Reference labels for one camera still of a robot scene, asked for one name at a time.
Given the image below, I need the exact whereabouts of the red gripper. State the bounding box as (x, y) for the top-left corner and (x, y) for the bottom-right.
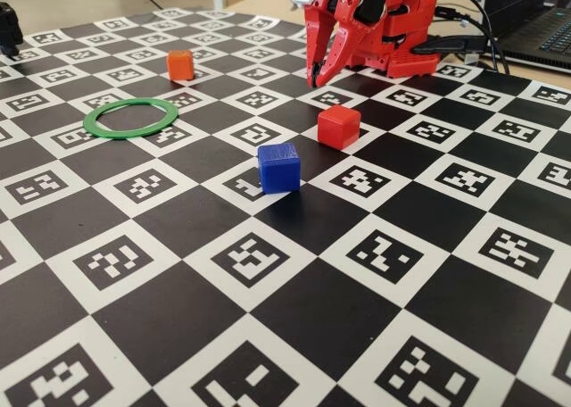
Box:
(304, 0), (389, 89)

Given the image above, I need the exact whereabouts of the red cube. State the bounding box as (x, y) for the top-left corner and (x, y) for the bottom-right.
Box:
(317, 104), (361, 150)

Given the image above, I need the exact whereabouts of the blue cube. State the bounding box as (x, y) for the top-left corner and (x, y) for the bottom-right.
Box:
(257, 142), (302, 195)

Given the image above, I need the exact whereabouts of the orange cube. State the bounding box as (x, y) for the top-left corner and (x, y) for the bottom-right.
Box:
(166, 49), (195, 81)

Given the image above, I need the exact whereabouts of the black power plug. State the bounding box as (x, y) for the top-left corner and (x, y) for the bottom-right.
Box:
(410, 35), (485, 55)

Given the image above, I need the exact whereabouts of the black laptop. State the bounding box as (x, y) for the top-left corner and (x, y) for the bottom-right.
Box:
(484, 0), (571, 76)

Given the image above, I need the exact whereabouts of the black white marker mat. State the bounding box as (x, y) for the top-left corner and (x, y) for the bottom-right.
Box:
(0, 7), (571, 407)

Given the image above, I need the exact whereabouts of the black clamp device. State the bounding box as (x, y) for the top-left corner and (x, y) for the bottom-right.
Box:
(0, 1), (24, 62)

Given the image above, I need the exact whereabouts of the green ring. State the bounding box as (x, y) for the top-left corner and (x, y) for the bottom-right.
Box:
(83, 97), (179, 140)

